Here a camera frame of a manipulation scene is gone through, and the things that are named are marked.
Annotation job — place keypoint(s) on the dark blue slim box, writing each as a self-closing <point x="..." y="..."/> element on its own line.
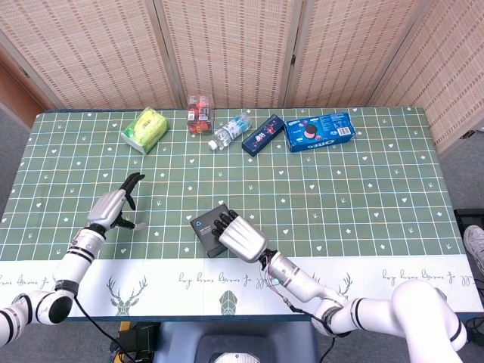
<point x="262" y="135"/>

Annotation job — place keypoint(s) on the red snack package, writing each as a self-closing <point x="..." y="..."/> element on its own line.
<point x="200" y="117"/>

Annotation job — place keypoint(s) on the blue Oreo cookie package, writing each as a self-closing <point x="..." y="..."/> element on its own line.
<point x="319" y="131"/>

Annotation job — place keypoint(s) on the clear plastic water bottle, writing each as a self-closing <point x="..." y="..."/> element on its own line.
<point x="228" y="132"/>

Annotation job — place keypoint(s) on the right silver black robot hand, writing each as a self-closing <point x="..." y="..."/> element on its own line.
<point x="242" y="234"/>

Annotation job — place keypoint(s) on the white sneaker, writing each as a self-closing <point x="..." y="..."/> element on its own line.
<point x="475" y="246"/>

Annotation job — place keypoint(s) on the brown wooden door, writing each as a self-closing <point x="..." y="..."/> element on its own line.
<point x="17" y="94"/>

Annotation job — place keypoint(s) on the black device under table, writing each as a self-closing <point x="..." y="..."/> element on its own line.
<point x="136" y="340"/>

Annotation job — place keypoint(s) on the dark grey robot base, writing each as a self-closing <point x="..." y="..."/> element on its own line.
<point x="238" y="340"/>

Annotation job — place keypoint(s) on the black plastic tray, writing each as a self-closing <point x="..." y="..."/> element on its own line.
<point x="467" y="216"/>

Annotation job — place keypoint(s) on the black paper box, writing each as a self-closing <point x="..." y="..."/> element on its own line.
<point x="208" y="232"/>

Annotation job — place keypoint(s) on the green tissue pack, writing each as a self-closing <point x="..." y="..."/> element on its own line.
<point x="145" y="128"/>

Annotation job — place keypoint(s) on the bamboo folding screen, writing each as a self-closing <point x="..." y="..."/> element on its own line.
<point x="227" y="45"/>

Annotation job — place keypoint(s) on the green grid tablecloth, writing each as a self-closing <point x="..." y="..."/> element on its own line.
<point x="378" y="181"/>

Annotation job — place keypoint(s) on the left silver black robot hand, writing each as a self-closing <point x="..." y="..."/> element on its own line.
<point x="107" y="208"/>

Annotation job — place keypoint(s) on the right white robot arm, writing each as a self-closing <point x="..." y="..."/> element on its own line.
<point x="359" y="306"/>

